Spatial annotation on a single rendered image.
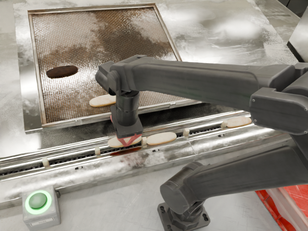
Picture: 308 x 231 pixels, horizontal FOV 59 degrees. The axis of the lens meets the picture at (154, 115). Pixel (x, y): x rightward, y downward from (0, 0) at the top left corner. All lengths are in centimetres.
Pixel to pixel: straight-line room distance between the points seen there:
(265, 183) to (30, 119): 65
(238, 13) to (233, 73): 99
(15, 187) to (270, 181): 59
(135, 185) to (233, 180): 37
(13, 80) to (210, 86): 83
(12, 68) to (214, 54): 77
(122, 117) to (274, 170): 39
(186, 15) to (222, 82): 86
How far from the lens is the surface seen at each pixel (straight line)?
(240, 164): 45
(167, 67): 47
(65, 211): 76
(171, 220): 73
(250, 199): 85
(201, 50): 110
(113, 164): 77
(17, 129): 94
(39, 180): 77
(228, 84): 38
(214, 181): 52
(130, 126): 70
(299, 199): 92
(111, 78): 58
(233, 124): 94
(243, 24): 131
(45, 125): 82
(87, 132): 89
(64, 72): 93
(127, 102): 63
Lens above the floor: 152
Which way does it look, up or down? 48 degrees down
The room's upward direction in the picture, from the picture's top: 9 degrees clockwise
